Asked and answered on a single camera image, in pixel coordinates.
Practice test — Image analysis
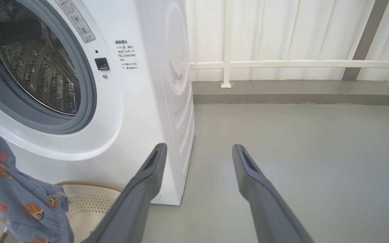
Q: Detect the grey slanted post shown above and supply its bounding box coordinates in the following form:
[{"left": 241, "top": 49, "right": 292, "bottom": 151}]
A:
[{"left": 342, "top": 0, "right": 389, "bottom": 81}]

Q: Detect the black door latch socket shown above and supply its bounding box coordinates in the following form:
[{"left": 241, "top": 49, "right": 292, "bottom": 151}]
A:
[{"left": 95, "top": 58, "right": 110, "bottom": 71}]

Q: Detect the printed black text label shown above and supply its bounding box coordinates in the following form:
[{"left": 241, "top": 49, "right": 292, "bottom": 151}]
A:
[{"left": 114, "top": 40, "right": 139, "bottom": 71}]

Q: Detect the grey warning sticker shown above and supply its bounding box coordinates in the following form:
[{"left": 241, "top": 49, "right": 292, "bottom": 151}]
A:
[{"left": 54, "top": 0, "right": 96, "bottom": 43}]

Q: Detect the blue garment small bear print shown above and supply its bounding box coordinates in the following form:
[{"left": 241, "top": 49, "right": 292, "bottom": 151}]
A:
[{"left": 0, "top": 133, "right": 74, "bottom": 243}]

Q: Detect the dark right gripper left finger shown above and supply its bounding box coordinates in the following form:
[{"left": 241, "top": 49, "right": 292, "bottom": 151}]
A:
[{"left": 81, "top": 143, "right": 168, "bottom": 243}]

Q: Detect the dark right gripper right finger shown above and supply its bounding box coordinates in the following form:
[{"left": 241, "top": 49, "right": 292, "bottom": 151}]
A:
[{"left": 232, "top": 144, "right": 315, "bottom": 243}]

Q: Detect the white front-load washing machine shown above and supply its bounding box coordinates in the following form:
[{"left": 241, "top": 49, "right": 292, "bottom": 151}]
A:
[{"left": 0, "top": 0, "right": 196, "bottom": 206}]

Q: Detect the cream perforated laundry basket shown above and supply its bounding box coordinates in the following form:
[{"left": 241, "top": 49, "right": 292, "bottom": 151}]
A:
[{"left": 0, "top": 181, "right": 124, "bottom": 243}]

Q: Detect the white metal railing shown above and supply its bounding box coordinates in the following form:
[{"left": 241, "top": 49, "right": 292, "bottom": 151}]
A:
[{"left": 189, "top": 0, "right": 389, "bottom": 89}]

